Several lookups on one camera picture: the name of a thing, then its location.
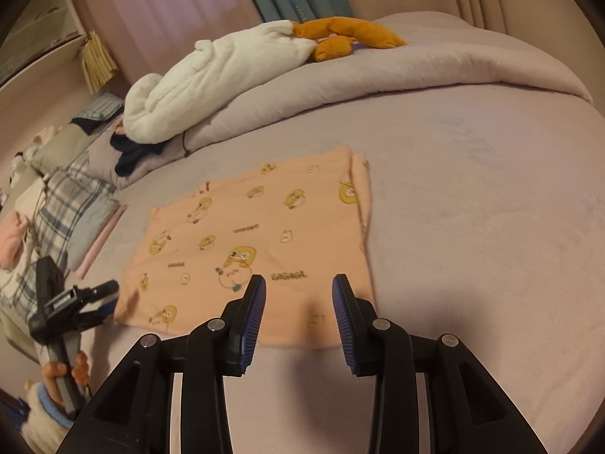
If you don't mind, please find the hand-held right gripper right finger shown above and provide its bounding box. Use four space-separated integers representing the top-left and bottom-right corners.
331 273 549 454

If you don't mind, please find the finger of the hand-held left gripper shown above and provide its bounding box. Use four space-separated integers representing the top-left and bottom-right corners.
78 280 121 304
78 299 119 331

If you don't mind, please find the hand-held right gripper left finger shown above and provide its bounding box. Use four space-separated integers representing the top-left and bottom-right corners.
56 274 268 454

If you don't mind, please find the peach cartoon print shirt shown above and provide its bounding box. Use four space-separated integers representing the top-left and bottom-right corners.
115 146 377 351

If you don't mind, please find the person's left forearm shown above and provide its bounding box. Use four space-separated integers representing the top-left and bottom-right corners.
19 378 85 454

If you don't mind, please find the person's left hand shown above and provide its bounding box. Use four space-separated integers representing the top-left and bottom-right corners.
40 352 90 406

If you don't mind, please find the blue-grey folded towel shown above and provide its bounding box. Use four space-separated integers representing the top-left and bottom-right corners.
66 196 119 272

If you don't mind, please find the pink fluffy cloth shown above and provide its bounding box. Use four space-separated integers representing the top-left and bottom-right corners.
0 210 34 271

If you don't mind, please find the grey plaid blanket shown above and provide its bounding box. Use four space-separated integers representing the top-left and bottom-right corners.
0 151 119 355

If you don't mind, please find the dark navy garment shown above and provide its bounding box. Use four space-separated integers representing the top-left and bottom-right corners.
111 130 166 179

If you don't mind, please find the black and white plush toy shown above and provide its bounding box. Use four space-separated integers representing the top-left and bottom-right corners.
9 151 29 185

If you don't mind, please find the beige long pillow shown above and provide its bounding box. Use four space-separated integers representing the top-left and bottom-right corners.
31 123 103 176

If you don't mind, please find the bed with lilac sheet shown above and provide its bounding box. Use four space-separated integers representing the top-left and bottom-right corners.
0 12 605 454

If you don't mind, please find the blue plaid pillow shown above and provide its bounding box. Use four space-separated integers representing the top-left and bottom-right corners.
71 93 126 134

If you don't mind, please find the yellow tassel hanging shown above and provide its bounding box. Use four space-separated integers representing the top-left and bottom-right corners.
81 31 120 95

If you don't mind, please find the white goose plush toy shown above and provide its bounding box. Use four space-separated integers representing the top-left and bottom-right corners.
124 16 408 144

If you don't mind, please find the white shelf unit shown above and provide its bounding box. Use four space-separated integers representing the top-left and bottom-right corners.
0 0 88 91

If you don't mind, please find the lilac duvet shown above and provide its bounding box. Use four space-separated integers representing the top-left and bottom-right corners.
87 12 594 190

